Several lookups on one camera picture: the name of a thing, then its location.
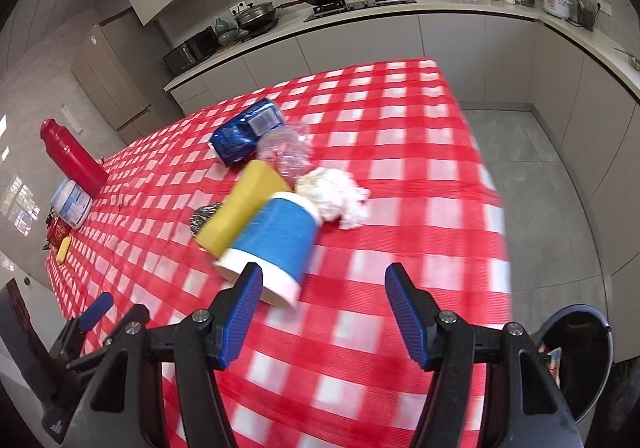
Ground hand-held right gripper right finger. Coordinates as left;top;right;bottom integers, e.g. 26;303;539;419
384;263;583;448

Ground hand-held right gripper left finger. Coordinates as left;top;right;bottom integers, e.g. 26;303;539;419
65;264;264;448

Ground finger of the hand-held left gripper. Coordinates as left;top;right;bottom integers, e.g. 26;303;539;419
47;292;115;369
65;304;150;372

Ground blue paper cup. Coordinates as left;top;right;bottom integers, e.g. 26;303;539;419
213;191;321;312

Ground steel wool scrubber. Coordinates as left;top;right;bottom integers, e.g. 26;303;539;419
188;201;226;239

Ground white tissue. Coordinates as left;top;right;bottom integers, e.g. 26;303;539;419
294;166;371;231

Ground clear plastic bag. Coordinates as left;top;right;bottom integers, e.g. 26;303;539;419
257;123;312;179

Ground black bucket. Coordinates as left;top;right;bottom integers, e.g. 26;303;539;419
532;305;614;422

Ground blue snack packet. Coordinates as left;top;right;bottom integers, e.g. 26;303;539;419
208;97;286;167

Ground red packet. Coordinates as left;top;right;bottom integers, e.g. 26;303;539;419
47;220;71;249

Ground white plastic jar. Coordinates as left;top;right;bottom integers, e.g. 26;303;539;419
49;179;93;231

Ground red thermos bottle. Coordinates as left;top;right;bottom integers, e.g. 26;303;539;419
39;117;109;197

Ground red checkered tablecloth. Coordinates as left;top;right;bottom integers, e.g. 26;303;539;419
44;57;511;448

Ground beige refrigerator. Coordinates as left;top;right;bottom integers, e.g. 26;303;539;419
69;10;184;144

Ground beige lower cabinets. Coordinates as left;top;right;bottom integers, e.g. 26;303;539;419
164;10;640;365

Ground black microwave oven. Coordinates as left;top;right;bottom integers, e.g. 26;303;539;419
163;26;219;77

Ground green ceramic vase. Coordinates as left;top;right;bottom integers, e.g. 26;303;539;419
215;17;241;47

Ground lidded grey pot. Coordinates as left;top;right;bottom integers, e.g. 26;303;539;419
233;0;280;32

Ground black gas stove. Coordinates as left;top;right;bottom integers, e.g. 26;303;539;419
303;0;417;23

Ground white rice cooker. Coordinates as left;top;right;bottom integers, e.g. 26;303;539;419
541;0;574;22

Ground black utensil holder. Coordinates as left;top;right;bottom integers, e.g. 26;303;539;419
574;0;599;32

